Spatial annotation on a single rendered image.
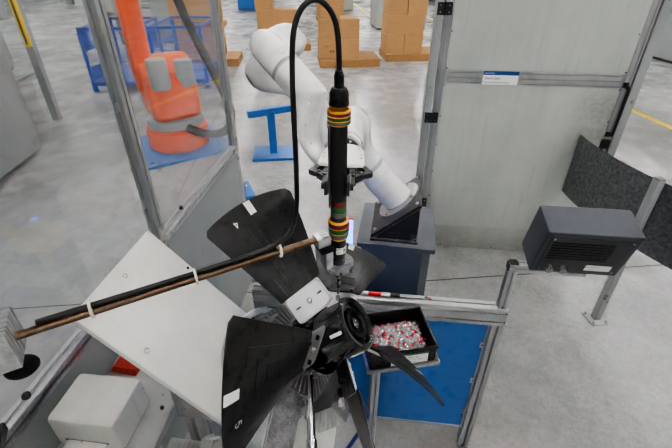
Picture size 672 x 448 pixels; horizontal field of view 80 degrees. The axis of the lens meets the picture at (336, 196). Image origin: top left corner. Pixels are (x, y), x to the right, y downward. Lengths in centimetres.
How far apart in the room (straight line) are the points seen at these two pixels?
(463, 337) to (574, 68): 174
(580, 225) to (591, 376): 145
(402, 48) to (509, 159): 645
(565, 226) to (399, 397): 103
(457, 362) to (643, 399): 121
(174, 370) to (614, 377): 230
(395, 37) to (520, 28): 649
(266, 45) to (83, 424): 102
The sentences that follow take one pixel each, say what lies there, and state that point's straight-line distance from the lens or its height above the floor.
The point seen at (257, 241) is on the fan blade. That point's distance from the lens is 90.
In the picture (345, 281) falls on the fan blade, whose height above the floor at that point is 119.
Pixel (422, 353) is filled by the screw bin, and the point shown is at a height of 86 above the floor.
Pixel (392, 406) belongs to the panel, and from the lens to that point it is 199.
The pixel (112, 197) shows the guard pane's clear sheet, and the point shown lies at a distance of 140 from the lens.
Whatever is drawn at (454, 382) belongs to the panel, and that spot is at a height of 42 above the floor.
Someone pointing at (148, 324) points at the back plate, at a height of 127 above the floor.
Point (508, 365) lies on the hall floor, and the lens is 254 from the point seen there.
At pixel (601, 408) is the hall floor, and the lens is 258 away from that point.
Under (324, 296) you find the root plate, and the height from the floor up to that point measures 125.
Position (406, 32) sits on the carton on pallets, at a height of 55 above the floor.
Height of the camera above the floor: 190
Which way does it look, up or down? 31 degrees down
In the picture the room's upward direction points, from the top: straight up
